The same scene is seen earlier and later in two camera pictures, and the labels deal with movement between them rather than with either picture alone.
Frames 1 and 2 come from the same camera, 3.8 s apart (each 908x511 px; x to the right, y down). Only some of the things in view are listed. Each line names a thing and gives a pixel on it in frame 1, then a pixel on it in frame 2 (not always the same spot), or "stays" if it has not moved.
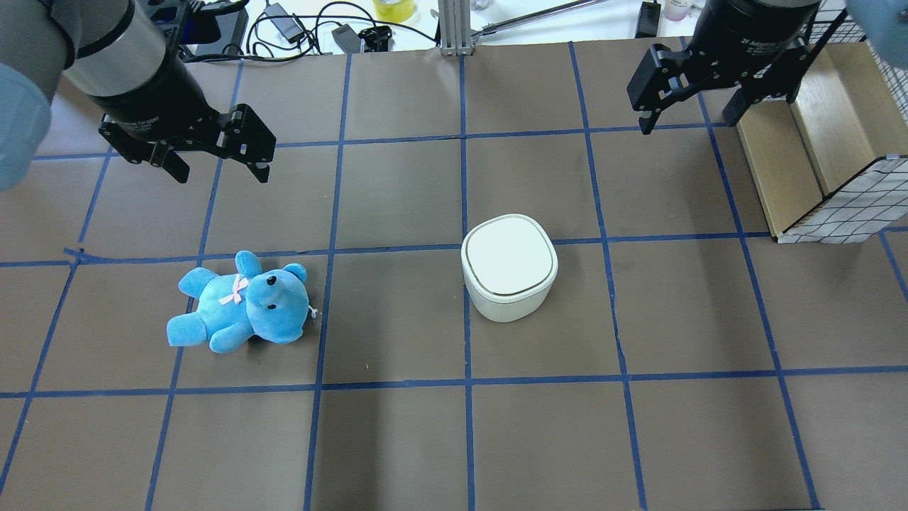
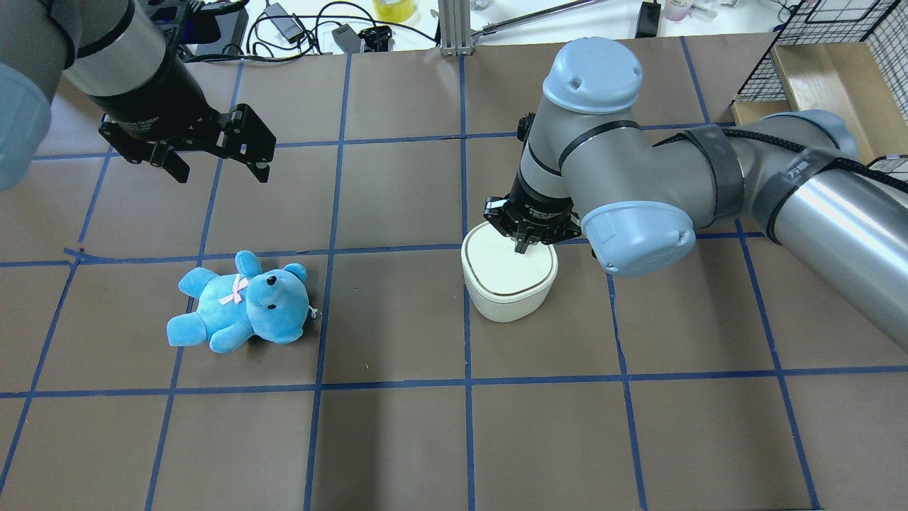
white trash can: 510,263 stays
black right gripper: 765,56 to 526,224
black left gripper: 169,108 stays
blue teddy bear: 272,304 stays
